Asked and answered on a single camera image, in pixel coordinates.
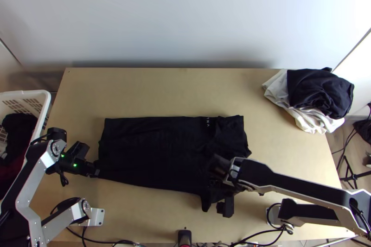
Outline black t-shirt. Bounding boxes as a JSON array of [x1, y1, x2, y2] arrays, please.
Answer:
[[97, 115, 252, 213]]

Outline heap of clothes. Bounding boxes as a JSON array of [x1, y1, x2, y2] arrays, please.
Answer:
[[262, 67, 355, 135], [0, 113, 39, 199]]

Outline white laundry basket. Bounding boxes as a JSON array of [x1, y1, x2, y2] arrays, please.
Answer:
[[0, 89, 52, 158]]

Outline black tripod stand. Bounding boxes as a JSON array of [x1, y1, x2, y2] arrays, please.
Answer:
[[337, 154, 371, 190]]

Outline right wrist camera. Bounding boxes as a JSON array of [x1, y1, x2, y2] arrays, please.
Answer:
[[216, 195, 236, 219]]

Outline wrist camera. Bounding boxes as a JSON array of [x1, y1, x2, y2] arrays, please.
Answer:
[[216, 195, 236, 219], [68, 141, 90, 158]]

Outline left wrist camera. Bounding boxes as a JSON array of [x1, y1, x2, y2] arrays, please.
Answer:
[[68, 141, 90, 158]]

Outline black cable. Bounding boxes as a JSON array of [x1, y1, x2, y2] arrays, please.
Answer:
[[266, 203, 294, 234], [66, 226, 140, 247], [56, 169, 70, 187], [330, 125, 358, 156]]

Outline bundle of black cables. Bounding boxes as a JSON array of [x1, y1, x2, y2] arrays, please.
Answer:
[[353, 119, 371, 144]]

